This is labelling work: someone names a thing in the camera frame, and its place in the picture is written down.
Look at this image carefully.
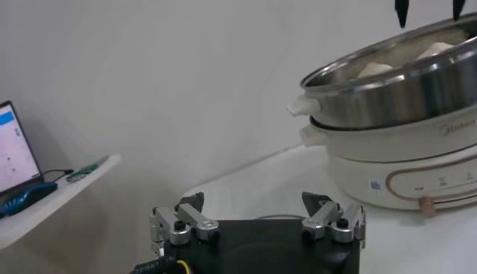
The blue computer mouse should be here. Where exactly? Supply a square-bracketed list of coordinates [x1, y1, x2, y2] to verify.
[0, 182, 59, 219]

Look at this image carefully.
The black looped desk cable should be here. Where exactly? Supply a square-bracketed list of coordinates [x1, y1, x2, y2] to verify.
[40, 168, 75, 183]

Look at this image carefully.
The green handled tool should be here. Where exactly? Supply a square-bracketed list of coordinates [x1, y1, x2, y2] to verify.
[66, 155, 110, 183]

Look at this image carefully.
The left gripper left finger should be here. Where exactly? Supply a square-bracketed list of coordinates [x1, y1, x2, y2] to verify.
[148, 191, 221, 246]

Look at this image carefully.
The white side table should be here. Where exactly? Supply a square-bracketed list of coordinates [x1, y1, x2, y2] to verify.
[0, 154, 122, 274]

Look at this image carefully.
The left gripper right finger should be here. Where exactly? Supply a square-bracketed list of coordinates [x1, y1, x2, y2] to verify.
[300, 191, 368, 249]

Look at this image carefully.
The white steamed baozi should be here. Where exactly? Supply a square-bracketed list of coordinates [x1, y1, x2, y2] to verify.
[415, 41, 456, 60]

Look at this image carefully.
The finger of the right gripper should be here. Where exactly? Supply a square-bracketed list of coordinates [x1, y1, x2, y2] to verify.
[452, 0, 467, 22]
[394, 0, 410, 29]

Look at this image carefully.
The white electric cooker base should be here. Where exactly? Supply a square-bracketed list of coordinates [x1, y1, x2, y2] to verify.
[299, 106, 477, 219]

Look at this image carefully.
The black laptop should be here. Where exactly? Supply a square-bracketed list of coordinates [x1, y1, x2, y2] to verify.
[0, 100, 45, 198]

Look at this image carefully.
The stainless steel steamer basket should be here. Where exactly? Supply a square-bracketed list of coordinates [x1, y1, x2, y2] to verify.
[286, 13, 477, 130]

